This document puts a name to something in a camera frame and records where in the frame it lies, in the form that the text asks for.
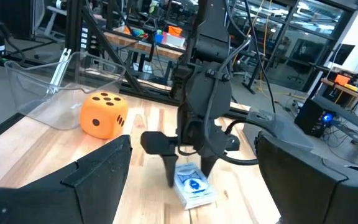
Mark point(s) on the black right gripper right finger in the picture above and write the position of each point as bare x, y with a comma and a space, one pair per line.
306, 193

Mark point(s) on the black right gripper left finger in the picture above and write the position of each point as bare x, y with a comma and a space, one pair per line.
98, 186

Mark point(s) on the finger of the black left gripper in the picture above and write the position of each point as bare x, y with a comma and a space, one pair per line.
208, 165
171, 168

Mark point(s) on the white playing card box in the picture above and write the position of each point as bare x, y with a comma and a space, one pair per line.
194, 189

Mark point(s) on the orange foam die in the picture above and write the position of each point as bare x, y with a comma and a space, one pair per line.
104, 118

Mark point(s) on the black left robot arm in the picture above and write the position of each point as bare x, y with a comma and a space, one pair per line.
210, 31

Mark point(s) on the black computer tower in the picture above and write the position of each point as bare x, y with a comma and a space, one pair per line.
306, 115

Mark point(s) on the wooden background table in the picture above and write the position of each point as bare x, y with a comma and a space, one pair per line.
350, 90
141, 46

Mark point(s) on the clear plastic bin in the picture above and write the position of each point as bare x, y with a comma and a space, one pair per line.
26, 93

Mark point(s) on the silver aluminium bracket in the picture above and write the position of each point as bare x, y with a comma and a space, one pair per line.
61, 68

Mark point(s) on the black wall monitor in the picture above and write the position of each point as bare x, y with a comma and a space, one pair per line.
342, 54

